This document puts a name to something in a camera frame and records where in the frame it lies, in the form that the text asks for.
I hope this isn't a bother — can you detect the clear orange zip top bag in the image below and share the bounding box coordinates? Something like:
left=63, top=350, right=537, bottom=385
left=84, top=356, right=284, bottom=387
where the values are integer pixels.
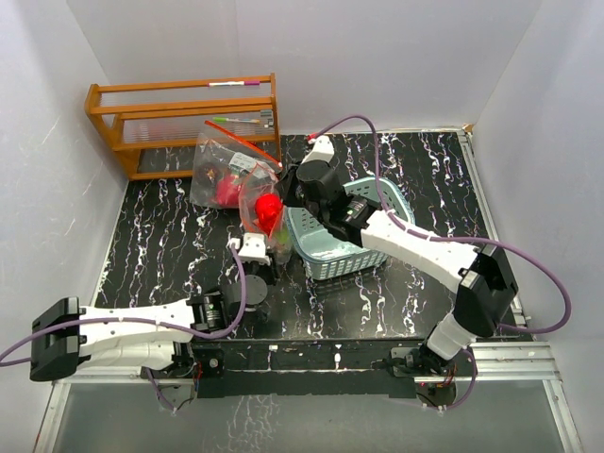
left=190, top=120, right=282, bottom=210

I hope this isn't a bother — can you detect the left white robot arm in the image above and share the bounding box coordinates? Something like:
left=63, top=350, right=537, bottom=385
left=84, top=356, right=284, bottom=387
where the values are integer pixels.
left=29, top=249, right=277, bottom=382

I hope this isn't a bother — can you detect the dark purple mangosteen toy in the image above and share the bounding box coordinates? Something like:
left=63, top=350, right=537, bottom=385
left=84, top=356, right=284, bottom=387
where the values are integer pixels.
left=193, top=161, right=223, bottom=188

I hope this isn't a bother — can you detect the green lime toy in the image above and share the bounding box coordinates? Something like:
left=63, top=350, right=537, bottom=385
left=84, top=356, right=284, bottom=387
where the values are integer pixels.
left=275, top=227, right=292, bottom=247

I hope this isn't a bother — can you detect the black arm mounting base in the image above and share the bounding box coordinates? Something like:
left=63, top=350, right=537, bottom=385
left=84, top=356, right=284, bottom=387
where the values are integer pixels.
left=191, top=339, right=459, bottom=407

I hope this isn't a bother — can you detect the orange wooden shelf rack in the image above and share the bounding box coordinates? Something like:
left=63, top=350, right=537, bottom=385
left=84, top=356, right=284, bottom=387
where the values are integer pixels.
left=84, top=73, right=282, bottom=181

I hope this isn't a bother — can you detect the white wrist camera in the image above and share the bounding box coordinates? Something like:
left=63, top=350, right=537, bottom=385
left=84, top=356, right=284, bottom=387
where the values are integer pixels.
left=302, top=135, right=335, bottom=163
left=238, top=232, right=271, bottom=265

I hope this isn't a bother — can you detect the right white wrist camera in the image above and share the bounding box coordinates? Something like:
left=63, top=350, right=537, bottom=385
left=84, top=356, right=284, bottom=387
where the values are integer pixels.
left=302, top=135, right=335, bottom=163

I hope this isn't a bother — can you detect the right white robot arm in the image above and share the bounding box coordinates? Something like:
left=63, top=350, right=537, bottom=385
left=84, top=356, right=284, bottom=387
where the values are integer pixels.
left=277, top=160, right=518, bottom=375

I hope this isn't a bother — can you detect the light blue plastic basket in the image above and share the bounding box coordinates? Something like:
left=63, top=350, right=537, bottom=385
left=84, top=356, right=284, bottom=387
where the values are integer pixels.
left=285, top=176, right=415, bottom=280

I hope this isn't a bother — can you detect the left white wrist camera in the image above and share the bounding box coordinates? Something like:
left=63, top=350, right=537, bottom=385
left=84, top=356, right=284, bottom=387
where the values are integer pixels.
left=238, top=232, right=271, bottom=265

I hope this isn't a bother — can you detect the white pink marker pen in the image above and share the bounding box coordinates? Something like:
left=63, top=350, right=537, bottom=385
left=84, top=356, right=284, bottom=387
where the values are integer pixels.
left=207, top=80, right=261, bottom=88

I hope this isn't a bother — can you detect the red green dragon fruit toy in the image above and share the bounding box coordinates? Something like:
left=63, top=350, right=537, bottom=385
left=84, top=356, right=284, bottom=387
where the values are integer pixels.
left=215, top=174, right=243, bottom=209

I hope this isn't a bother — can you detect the green yellow marker pen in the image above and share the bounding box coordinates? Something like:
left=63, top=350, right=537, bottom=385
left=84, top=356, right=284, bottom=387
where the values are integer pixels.
left=212, top=117, right=261, bottom=125

